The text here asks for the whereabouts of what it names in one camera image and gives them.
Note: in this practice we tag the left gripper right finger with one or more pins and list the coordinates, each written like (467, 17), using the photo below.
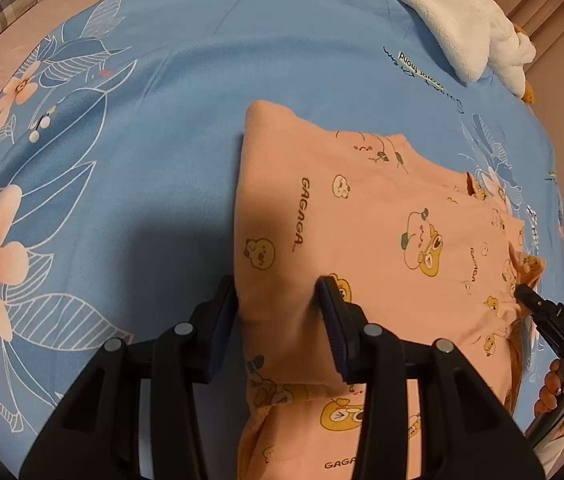
(420, 397)

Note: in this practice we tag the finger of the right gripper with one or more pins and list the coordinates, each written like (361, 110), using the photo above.
(532, 297)

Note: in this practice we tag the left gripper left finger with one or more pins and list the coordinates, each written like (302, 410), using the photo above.
(94, 431)

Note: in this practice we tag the pink duck print shirt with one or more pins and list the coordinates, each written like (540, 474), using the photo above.
(426, 252)

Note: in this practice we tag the person's right hand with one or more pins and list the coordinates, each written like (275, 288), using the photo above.
(549, 392)

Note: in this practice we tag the blue floral blanket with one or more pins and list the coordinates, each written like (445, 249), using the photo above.
(121, 138)

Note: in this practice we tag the white plush goose toy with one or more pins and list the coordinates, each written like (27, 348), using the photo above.
(476, 35)

